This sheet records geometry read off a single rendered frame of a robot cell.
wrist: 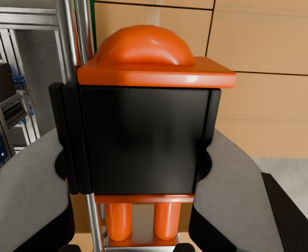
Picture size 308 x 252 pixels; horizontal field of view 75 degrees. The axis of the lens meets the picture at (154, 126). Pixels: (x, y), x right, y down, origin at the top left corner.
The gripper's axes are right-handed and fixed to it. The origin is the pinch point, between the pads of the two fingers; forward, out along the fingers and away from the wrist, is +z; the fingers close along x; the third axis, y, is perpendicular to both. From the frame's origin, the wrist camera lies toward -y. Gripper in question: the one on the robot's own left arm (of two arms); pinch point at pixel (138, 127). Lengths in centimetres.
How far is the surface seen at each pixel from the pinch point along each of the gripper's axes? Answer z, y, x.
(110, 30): 66, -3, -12
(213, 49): 66, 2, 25
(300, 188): 121, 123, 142
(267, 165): 121, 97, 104
